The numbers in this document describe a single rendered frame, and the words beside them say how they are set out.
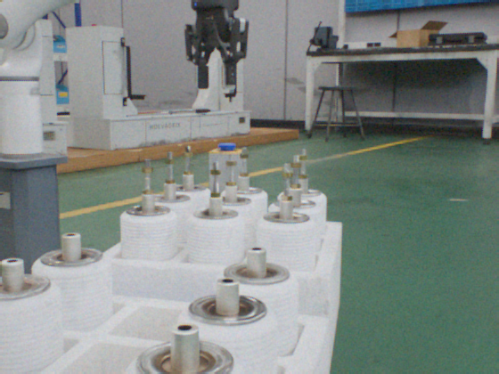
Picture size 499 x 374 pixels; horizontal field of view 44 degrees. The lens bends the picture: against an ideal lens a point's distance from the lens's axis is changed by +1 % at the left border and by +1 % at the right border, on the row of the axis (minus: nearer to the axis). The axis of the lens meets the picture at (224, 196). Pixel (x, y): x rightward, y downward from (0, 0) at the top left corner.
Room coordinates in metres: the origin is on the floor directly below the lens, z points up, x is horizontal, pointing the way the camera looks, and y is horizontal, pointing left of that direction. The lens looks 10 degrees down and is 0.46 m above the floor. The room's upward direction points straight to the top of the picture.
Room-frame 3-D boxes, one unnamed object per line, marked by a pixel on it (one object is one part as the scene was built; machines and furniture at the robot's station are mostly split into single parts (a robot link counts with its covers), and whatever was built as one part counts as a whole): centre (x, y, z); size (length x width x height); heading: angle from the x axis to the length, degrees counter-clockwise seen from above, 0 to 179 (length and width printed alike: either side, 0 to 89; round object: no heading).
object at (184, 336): (0.44, 0.03, 0.26); 0.02 x 0.02 x 0.03
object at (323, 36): (5.57, -0.88, 0.87); 0.41 x 0.17 x 0.25; 144
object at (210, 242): (0.99, 0.02, 0.16); 0.10 x 0.10 x 0.18
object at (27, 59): (1.40, 0.46, 0.54); 0.09 x 0.09 x 0.17; 72
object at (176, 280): (1.11, -0.01, 0.09); 0.39 x 0.39 x 0.18; 77
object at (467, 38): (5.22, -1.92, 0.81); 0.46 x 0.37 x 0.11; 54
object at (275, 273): (0.67, -0.04, 0.25); 0.08 x 0.08 x 0.01
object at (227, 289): (0.55, 0.00, 0.26); 0.02 x 0.02 x 0.03
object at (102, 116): (4.38, 0.46, 0.45); 1.51 x 0.57 x 0.74; 144
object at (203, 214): (0.99, 0.02, 0.25); 0.08 x 0.08 x 0.01
